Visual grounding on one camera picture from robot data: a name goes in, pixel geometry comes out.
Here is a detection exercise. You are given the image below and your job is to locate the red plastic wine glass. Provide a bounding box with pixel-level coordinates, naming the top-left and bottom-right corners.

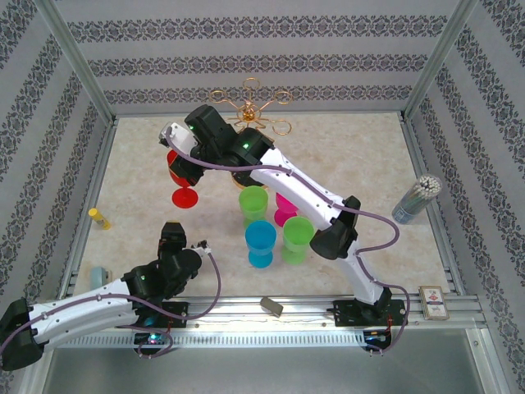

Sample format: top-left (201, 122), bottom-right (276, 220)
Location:
top-left (166, 149), bottom-right (200, 209)

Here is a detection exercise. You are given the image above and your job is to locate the green plastic wine glass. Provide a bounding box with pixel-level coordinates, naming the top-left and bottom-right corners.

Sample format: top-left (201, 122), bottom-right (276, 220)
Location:
top-left (281, 216), bottom-right (316, 264)
top-left (239, 185), bottom-right (270, 231)

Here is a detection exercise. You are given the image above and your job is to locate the blue plastic wine glass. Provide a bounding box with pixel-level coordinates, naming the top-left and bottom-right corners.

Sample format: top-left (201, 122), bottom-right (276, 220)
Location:
top-left (244, 220), bottom-right (278, 268)

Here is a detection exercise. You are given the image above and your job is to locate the pink plastic wine glass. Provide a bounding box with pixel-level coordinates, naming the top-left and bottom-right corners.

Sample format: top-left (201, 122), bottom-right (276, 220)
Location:
top-left (273, 191), bottom-right (301, 228)

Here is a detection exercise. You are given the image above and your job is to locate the yellow glue stick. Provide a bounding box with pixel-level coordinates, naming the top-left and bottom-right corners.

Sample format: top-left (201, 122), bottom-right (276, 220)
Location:
top-left (88, 208), bottom-right (112, 231)

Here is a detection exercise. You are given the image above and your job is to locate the pale blue plastic tool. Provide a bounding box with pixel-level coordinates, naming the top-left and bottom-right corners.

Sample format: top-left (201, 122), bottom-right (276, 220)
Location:
top-left (89, 266), bottom-right (114, 291)

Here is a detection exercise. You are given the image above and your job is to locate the small grey metal block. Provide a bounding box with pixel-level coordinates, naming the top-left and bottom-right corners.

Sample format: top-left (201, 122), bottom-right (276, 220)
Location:
top-left (259, 297), bottom-right (285, 317)

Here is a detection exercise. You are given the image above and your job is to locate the grey metal sheet panel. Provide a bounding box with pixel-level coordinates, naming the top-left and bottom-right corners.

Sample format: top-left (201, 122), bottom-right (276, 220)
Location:
top-left (24, 328), bottom-right (508, 394)

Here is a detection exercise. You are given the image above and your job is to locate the clear tube of grey sticks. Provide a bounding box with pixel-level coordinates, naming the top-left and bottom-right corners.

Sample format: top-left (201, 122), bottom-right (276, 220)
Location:
top-left (391, 174), bottom-right (443, 226)

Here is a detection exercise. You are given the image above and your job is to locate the playing card box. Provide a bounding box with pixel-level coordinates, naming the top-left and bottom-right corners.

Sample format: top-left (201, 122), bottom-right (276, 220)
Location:
top-left (418, 286), bottom-right (450, 321)

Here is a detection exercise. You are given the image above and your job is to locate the gold wire wine glass rack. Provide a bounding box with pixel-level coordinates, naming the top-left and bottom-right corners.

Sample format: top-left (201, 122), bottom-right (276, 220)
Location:
top-left (208, 77), bottom-right (294, 192)

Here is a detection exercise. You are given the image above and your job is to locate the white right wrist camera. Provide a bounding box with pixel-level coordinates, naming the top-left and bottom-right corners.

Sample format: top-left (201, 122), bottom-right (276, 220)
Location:
top-left (158, 121), bottom-right (199, 151)

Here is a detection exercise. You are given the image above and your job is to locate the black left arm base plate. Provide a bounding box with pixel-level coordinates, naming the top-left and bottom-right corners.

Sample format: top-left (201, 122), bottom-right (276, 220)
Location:
top-left (139, 301), bottom-right (189, 329)

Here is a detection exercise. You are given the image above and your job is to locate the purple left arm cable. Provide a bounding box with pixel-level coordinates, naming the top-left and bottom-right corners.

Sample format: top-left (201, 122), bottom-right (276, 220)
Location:
top-left (0, 250), bottom-right (222, 360)

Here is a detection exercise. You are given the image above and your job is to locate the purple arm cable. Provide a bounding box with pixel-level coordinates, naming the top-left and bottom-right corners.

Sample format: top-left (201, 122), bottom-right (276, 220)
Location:
top-left (0, 250), bottom-right (222, 360)
top-left (163, 133), bottom-right (411, 360)

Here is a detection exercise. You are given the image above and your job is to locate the aluminium mounting rail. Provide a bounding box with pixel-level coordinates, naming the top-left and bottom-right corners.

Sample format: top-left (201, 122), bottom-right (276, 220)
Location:
top-left (39, 295), bottom-right (489, 329)

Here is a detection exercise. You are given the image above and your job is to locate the aluminium side rail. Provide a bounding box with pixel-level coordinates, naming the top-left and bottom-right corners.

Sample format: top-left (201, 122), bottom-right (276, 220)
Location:
top-left (57, 118), bottom-right (118, 300)
top-left (401, 114), bottom-right (468, 296)

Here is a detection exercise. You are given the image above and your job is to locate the slotted grey cable duct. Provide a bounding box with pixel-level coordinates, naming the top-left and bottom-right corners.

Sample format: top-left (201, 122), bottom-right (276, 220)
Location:
top-left (55, 330), bottom-right (367, 350)

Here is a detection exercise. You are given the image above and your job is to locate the aluminium corner post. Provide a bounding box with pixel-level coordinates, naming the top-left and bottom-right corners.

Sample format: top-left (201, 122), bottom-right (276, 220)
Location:
top-left (34, 0), bottom-right (116, 124)
top-left (403, 0), bottom-right (480, 120)

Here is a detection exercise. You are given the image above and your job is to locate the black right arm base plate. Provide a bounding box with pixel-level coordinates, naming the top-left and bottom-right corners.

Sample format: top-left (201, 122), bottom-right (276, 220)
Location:
top-left (334, 299), bottom-right (409, 328)

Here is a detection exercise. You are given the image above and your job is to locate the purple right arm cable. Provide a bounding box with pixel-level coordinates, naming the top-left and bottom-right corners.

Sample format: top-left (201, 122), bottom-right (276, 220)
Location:
top-left (163, 133), bottom-right (411, 360)

